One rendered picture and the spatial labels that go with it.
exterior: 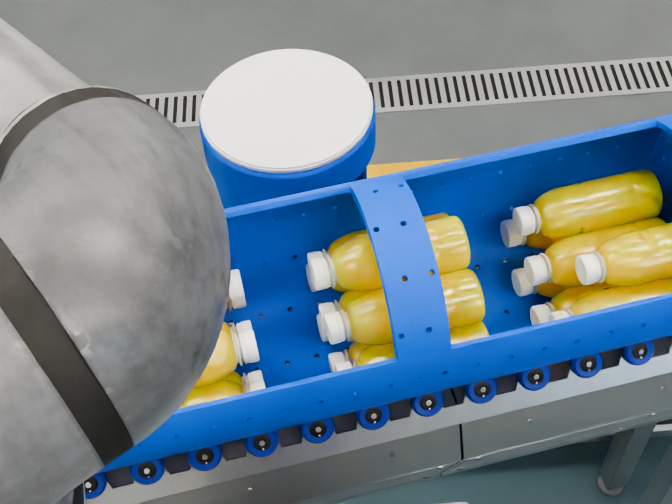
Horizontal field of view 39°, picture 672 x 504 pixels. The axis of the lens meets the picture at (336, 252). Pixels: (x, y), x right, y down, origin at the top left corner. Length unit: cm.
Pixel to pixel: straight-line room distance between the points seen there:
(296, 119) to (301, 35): 180
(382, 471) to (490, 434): 16
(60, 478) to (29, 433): 3
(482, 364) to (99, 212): 84
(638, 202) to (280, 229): 48
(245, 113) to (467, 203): 40
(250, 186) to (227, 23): 194
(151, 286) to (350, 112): 117
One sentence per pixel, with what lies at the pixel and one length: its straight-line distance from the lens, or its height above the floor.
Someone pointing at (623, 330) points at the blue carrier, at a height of 110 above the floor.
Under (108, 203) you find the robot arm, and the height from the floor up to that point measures 182.
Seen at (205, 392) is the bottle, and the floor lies 109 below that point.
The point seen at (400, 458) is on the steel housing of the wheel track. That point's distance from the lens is 134.
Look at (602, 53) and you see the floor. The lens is 326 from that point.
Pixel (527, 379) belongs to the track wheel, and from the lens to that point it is 130.
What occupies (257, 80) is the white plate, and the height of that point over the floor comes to 104.
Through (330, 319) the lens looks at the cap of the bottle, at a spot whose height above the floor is 113.
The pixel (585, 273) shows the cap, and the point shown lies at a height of 112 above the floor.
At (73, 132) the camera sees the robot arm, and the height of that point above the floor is 181.
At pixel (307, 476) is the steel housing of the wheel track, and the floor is 88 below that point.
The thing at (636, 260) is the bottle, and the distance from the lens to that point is 122.
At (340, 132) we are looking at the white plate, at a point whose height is 104.
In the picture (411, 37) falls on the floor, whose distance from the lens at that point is 326.
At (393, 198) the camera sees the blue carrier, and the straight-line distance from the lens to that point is 112.
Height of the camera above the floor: 208
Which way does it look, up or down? 52 degrees down
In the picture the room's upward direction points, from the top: 4 degrees counter-clockwise
